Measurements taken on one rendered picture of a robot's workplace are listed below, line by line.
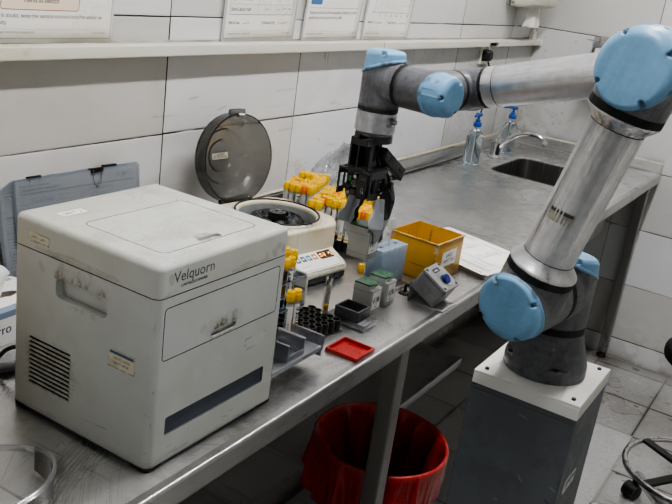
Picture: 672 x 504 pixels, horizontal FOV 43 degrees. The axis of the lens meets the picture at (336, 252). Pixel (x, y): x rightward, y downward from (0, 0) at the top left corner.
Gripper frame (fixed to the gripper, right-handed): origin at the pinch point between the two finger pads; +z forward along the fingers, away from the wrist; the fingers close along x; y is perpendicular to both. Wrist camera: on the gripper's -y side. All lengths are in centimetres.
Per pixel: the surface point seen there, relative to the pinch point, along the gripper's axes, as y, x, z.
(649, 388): -220, 34, 107
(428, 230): -46.6, -6.7, 10.8
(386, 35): -101, -56, -29
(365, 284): -5.4, -0.8, 12.5
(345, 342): 9.5, 4.5, 18.9
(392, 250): -21.3, -3.5, 9.5
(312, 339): 21.3, 4.1, 14.5
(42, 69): 31, -57, -23
